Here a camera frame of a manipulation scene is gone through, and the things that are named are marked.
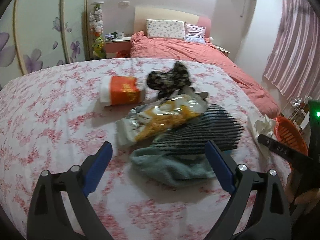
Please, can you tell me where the clear tube of plush toys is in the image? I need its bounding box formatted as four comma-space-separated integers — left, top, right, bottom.
89, 2, 105, 60

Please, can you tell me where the cream and pink headboard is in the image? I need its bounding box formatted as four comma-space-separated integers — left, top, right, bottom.
134, 7, 212, 39

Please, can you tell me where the pink and white nightstand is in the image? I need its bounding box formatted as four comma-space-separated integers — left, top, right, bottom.
104, 37, 132, 58

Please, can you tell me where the striped pink pillow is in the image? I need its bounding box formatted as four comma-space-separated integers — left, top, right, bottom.
184, 23, 207, 45

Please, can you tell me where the pink curtain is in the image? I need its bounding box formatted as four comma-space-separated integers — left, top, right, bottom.
262, 0, 320, 100

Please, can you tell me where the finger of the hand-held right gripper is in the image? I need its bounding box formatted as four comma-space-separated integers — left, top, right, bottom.
257, 133, 314, 167

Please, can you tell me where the floral white pillow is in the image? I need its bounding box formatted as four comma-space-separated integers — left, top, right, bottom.
146, 19, 186, 40

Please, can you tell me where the pink floral white blanket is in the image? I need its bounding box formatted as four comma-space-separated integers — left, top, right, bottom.
0, 57, 293, 240

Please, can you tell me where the white tissue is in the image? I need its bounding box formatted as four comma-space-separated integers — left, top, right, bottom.
247, 111, 278, 155

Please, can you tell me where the orange and white tissue pack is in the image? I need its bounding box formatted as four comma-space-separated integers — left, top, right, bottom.
99, 76, 148, 107

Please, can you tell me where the teal towel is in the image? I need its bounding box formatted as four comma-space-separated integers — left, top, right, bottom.
130, 146, 218, 187

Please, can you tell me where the black striped cloth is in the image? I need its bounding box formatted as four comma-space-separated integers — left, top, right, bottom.
150, 104, 245, 155

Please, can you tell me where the black floral cloth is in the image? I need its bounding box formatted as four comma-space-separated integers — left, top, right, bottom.
146, 61, 198, 98

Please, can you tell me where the orange plastic basket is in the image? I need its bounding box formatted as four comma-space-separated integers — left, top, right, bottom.
274, 116, 309, 170

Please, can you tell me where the person's right hand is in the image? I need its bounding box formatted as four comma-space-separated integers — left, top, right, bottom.
286, 171, 320, 212

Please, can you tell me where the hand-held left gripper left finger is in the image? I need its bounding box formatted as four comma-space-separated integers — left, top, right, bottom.
26, 141, 115, 240

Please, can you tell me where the coral red duvet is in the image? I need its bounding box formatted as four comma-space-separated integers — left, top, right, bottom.
129, 31, 282, 119

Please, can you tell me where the yellow snack bag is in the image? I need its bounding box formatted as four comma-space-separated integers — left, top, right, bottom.
116, 94, 208, 147

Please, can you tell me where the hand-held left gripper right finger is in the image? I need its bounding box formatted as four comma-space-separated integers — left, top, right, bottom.
200, 140, 293, 240

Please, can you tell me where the white wire rack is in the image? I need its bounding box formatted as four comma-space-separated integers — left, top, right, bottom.
285, 96, 313, 130

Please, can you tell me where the flower print wardrobe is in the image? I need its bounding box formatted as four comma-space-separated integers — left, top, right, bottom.
0, 0, 93, 80

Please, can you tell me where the light wooden nightstand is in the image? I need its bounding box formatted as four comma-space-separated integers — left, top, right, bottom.
212, 44, 230, 58

